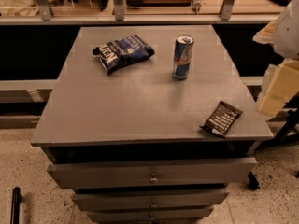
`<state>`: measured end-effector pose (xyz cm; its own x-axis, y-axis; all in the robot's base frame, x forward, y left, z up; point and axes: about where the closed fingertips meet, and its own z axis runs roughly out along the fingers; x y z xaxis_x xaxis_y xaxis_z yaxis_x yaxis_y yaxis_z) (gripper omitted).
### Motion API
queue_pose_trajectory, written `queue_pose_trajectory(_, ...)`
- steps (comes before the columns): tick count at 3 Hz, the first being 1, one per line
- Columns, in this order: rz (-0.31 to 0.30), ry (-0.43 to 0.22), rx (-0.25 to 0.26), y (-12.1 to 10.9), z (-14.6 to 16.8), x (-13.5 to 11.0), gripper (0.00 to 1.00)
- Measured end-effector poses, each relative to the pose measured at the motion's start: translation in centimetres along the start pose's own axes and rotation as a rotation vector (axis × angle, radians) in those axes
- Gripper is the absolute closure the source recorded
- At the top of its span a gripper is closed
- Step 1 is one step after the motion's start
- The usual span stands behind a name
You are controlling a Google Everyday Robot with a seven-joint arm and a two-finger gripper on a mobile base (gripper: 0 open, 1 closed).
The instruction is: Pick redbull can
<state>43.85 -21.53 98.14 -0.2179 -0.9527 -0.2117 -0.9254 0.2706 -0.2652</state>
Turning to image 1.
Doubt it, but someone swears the grey metal railing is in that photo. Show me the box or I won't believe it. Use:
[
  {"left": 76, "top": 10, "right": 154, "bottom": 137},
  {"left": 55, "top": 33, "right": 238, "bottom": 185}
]
[{"left": 0, "top": 0, "right": 283, "bottom": 25}]

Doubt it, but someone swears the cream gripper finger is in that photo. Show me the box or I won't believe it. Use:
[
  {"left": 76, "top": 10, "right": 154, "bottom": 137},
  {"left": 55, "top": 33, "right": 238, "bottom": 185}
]
[
  {"left": 253, "top": 20, "right": 277, "bottom": 45},
  {"left": 256, "top": 59, "right": 299, "bottom": 116}
]

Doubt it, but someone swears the dark blue chip bag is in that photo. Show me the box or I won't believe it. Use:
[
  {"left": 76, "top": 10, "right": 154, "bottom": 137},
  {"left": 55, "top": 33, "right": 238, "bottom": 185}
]
[{"left": 92, "top": 35, "right": 155, "bottom": 75}]

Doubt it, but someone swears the black caster wheel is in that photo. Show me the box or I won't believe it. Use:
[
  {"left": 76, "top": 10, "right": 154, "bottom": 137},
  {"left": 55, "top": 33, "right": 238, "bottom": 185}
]
[{"left": 248, "top": 172, "right": 259, "bottom": 190}]

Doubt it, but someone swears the grey drawer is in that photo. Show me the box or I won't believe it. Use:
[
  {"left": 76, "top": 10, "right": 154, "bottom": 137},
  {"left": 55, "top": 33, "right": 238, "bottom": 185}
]
[
  {"left": 48, "top": 158, "right": 256, "bottom": 189},
  {"left": 72, "top": 189, "right": 229, "bottom": 211},
  {"left": 87, "top": 206, "right": 214, "bottom": 223}
]

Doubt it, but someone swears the grey drawer cabinet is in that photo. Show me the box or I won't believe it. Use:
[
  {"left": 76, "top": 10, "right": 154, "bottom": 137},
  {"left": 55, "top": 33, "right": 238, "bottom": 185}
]
[{"left": 30, "top": 24, "right": 275, "bottom": 224}]

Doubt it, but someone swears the black snack bar wrapper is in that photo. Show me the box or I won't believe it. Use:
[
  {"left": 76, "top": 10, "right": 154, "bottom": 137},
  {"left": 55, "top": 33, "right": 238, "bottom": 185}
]
[{"left": 201, "top": 101, "right": 243, "bottom": 137}]

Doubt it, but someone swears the bottom grey drawer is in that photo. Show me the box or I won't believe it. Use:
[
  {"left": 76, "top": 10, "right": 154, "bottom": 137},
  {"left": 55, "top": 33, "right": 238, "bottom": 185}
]
[{"left": 87, "top": 206, "right": 214, "bottom": 223}]

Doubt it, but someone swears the black stand leg right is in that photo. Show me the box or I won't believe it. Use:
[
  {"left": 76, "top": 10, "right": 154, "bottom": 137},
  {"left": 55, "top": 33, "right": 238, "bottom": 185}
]
[{"left": 258, "top": 109, "right": 299, "bottom": 150}]

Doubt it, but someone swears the top grey drawer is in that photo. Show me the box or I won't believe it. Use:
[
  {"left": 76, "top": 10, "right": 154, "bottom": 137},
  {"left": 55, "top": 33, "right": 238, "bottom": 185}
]
[{"left": 48, "top": 158, "right": 256, "bottom": 189}]

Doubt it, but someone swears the middle grey drawer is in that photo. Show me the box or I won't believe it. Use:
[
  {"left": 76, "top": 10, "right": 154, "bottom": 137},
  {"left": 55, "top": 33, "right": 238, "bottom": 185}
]
[{"left": 72, "top": 189, "right": 229, "bottom": 211}]

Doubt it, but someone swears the black post bottom left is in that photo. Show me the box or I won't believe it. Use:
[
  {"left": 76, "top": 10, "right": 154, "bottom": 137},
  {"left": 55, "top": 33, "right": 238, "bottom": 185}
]
[{"left": 10, "top": 187, "right": 22, "bottom": 224}]

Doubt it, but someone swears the blue silver redbull can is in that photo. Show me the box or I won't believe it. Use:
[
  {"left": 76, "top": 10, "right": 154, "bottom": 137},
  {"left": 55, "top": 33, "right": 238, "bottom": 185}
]
[{"left": 173, "top": 35, "right": 194, "bottom": 80}]

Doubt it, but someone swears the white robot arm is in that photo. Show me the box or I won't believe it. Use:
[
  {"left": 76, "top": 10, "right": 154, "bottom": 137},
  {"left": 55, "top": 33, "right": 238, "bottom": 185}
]
[{"left": 253, "top": 0, "right": 299, "bottom": 118}]

